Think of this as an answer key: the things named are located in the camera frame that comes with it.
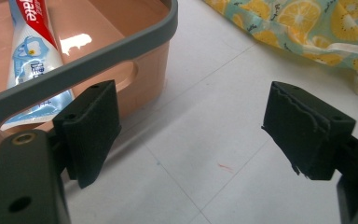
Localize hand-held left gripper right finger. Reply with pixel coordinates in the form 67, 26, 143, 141
261, 80, 357, 181

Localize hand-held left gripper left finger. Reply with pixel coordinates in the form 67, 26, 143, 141
52, 79, 122, 189

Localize pink basket with grey rim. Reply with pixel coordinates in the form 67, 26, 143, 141
0, 0, 179, 169

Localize orange slice print cloth bag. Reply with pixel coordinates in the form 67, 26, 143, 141
202, 0, 358, 101

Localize white and red toothpaste tube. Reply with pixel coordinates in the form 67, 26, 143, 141
0, 0, 76, 132

